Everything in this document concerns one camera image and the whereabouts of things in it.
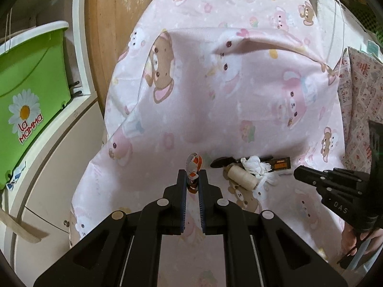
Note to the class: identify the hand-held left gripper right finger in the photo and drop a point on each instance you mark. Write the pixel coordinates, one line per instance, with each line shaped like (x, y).
(204, 191)

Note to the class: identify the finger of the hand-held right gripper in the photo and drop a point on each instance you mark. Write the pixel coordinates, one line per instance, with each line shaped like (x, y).
(309, 176)

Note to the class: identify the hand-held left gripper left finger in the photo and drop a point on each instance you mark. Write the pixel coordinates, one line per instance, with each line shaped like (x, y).
(181, 191)

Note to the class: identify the red silver candy wrapper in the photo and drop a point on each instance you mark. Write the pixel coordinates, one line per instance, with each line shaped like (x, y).
(194, 163)

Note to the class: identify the black plastic spoon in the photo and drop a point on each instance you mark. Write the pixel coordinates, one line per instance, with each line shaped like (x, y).
(218, 163)

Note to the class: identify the person's right hand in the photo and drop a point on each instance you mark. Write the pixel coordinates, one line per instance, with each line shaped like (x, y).
(348, 239)

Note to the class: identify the orange black packet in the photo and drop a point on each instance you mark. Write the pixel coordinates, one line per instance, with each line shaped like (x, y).
(281, 163)

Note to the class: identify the beige thread spool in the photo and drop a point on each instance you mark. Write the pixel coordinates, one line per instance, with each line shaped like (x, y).
(239, 177)

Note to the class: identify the crumpled white tissue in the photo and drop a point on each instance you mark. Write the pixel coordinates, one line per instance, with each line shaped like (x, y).
(254, 164)
(269, 181)

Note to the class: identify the red patterned cloth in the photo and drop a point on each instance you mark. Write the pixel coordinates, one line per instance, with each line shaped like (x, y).
(356, 95)

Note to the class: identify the pink bear printed cloth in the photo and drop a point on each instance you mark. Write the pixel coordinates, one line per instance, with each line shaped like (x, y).
(209, 95)

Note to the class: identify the white cabinet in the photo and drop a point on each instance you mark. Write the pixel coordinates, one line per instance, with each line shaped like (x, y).
(59, 155)

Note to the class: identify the small teal white box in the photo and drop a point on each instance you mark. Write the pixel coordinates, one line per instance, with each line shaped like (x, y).
(372, 47)

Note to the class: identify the black double hook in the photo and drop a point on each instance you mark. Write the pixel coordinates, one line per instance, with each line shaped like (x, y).
(75, 92)

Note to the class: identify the white appliance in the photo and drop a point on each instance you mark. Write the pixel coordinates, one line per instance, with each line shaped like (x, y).
(335, 21)

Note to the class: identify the wooden plank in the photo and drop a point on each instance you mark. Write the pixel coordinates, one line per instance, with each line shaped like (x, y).
(27, 231)

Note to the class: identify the blue white paper tag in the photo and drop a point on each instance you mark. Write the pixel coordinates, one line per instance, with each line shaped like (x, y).
(15, 178)

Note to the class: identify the striped checked cloth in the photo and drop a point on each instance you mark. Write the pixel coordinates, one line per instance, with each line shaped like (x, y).
(362, 18)

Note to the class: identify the wooden door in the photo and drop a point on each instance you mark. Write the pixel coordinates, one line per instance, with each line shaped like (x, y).
(110, 36)

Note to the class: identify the green storage box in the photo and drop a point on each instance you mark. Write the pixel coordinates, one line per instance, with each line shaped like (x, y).
(39, 74)

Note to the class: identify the white shelf unit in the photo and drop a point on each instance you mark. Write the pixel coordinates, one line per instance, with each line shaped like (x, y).
(82, 36)

